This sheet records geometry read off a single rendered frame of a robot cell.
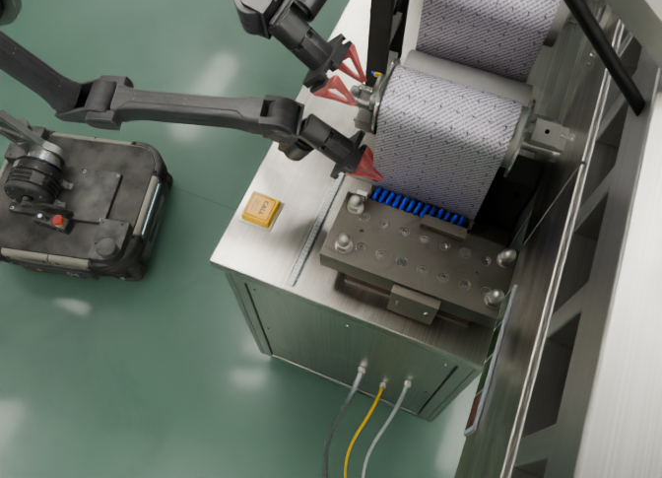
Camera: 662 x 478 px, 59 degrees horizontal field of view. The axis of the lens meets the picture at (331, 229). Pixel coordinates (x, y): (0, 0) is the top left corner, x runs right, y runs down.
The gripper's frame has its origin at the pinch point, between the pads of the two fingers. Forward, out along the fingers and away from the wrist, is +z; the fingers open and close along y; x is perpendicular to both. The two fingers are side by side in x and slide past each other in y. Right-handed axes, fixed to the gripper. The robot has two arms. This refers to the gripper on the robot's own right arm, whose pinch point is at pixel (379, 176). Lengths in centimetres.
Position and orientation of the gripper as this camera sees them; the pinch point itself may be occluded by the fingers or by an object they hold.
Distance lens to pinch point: 125.5
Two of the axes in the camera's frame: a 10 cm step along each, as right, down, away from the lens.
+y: -3.8, 8.3, -4.1
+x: 4.5, -2.2, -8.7
